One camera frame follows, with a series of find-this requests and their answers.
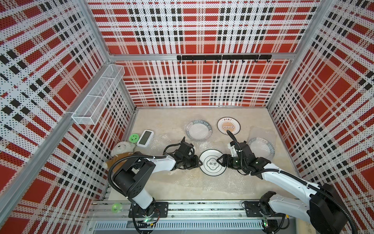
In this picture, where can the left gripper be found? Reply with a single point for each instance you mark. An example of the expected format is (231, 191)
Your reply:
(195, 163)

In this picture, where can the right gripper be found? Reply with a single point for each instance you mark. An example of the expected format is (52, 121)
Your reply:
(226, 161)

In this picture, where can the white plate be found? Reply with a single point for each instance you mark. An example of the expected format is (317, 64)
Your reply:
(210, 165)

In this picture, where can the bubble wrap of orange plate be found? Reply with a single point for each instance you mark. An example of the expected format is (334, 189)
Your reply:
(231, 181)

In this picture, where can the orange pattern dinner plate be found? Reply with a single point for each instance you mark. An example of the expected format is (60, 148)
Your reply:
(228, 124)

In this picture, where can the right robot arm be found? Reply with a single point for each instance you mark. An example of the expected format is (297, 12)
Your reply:
(319, 205)

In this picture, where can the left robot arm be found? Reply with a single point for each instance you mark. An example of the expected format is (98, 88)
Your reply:
(129, 171)

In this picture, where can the bubble wrap of rear plate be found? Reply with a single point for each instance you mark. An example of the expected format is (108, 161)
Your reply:
(191, 141)

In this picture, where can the grey rimmed plate rear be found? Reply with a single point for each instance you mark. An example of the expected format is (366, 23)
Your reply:
(198, 130)

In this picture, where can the grey rimmed plate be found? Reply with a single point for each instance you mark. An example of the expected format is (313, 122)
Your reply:
(262, 148)
(198, 130)

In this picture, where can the grey rimmed plate right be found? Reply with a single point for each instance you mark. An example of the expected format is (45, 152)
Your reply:
(262, 148)

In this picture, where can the white digital clock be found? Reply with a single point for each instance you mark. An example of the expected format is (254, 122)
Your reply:
(145, 139)

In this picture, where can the green round button toy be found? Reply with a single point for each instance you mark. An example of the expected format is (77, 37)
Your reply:
(134, 138)

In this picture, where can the white teddy bear toy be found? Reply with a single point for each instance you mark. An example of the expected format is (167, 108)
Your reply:
(121, 150)

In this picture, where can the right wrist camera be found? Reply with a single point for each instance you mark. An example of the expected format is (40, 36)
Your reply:
(233, 151)

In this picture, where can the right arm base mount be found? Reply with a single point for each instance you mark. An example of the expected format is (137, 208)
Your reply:
(252, 209)

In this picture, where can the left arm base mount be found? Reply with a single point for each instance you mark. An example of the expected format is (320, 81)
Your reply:
(156, 209)

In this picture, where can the green knob on rail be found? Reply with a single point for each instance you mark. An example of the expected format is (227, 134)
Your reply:
(116, 208)

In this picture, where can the white wire mesh basket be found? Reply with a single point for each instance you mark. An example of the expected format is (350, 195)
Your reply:
(105, 83)

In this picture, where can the black hook rail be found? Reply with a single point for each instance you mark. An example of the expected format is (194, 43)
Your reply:
(255, 57)

